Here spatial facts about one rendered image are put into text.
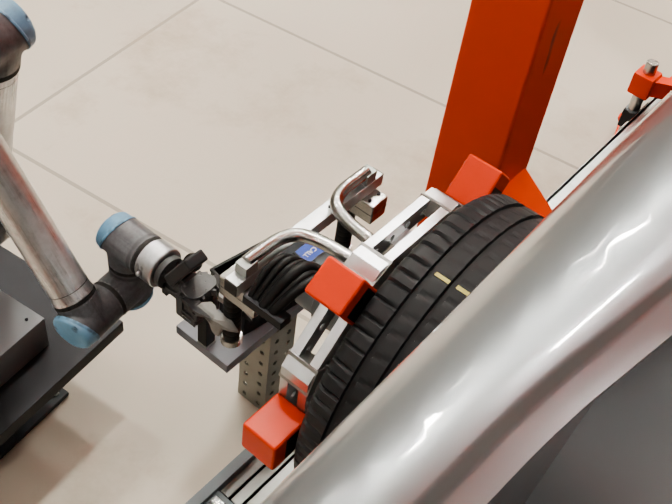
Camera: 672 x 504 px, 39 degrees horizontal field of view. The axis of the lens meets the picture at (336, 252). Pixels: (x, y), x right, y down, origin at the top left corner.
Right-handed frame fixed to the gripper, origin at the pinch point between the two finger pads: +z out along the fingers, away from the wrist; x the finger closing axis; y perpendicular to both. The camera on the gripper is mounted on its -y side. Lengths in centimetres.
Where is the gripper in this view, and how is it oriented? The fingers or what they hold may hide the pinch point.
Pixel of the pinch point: (239, 319)
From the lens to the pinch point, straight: 181.6
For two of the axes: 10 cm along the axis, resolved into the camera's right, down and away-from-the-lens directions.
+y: -1.1, 6.7, 7.3
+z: 7.6, 5.3, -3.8
